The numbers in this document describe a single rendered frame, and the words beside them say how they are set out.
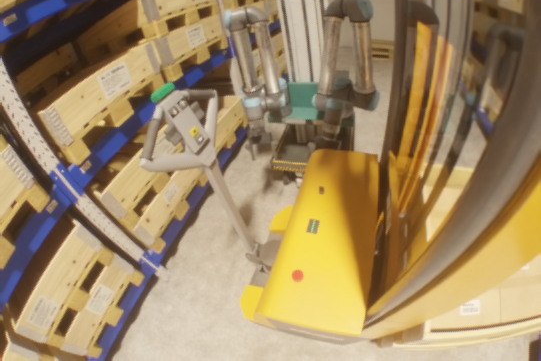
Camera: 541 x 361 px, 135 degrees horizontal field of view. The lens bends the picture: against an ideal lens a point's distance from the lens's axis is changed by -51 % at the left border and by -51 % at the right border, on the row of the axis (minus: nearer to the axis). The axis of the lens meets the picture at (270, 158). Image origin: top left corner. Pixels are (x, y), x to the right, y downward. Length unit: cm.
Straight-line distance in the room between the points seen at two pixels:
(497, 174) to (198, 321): 179
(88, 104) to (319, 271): 129
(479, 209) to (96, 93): 142
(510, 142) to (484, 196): 6
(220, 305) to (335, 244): 116
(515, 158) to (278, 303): 70
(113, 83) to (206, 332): 170
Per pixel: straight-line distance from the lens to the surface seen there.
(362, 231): 86
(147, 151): 69
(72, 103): 130
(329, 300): 75
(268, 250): 133
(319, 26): 163
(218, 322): 176
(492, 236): 29
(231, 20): 141
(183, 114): 77
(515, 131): 20
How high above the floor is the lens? 163
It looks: 41 degrees down
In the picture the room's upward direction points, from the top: 13 degrees counter-clockwise
